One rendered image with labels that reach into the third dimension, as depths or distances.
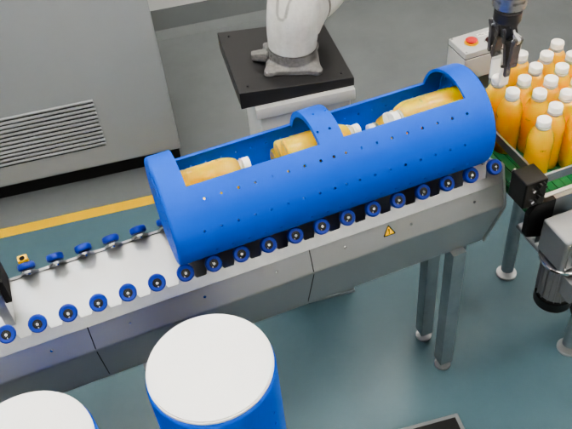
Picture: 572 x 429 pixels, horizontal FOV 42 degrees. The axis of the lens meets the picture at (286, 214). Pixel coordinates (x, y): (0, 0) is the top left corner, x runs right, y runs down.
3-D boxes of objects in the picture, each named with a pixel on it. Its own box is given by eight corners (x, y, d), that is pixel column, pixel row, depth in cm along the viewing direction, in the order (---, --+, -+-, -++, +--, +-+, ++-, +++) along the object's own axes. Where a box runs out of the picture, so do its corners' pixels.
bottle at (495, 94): (483, 122, 233) (490, 72, 220) (506, 129, 230) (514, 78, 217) (475, 136, 229) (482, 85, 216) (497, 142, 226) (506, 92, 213)
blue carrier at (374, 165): (156, 211, 208) (135, 134, 187) (437, 121, 227) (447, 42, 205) (185, 288, 190) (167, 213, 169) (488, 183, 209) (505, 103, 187)
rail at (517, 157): (459, 105, 233) (460, 97, 231) (461, 104, 233) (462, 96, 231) (536, 183, 206) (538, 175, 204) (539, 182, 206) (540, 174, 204)
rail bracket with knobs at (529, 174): (502, 193, 211) (507, 166, 204) (524, 185, 213) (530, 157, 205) (523, 216, 204) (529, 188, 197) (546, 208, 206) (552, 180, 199)
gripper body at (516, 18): (488, 2, 202) (483, 33, 208) (506, 17, 196) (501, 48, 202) (511, -4, 203) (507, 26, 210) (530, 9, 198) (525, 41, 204)
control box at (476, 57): (446, 65, 239) (449, 37, 232) (500, 49, 244) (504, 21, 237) (462, 82, 233) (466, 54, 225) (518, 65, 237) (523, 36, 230)
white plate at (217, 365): (300, 363, 160) (300, 366, 161) (218, 293, 175) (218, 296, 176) (199, 449, 148) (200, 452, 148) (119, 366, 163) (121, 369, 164)
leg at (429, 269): (413, 332, 289) (420, 217, 245) (426, 327, 290) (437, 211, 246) (420, 344, 285) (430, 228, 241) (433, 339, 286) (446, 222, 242)
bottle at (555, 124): (557, 170, 216) (569, 118, 203) (532, 169, 217) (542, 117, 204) (555, 154, 221) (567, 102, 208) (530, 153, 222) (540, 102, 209)
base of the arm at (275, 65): (250, 46, 247) (249, 31, 243) (317, 44, 248) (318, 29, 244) (251, 77, 234) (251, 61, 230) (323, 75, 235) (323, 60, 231)
